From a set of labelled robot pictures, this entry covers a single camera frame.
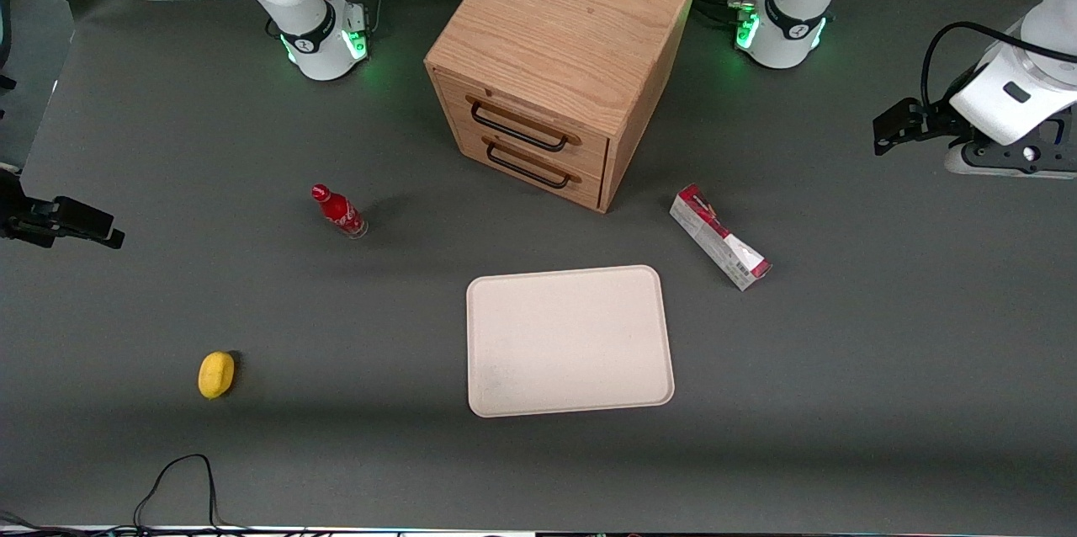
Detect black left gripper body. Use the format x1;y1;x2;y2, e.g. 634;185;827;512
930;112;1077;181

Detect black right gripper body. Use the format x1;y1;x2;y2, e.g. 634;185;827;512
0;170;56;249

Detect red cookie box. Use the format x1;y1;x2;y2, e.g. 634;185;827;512
669;183;773;292

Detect white rectangular tray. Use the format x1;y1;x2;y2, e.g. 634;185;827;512
465;264;676;419

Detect yellow lemon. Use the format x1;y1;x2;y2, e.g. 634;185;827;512
198;351;237;400

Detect red cola bottle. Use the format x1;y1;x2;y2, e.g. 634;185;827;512
310;183;369;240

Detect wooden two-drawer cabinet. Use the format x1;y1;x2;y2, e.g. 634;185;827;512
423;0;700;214

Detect black left arm wrist cable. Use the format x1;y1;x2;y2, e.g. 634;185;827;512
920;21;1077;113

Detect thin black looped cable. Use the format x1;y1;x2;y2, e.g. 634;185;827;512
133;454;225;532

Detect wooden drawer with long handle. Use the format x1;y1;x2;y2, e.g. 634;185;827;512
436;68;609;182

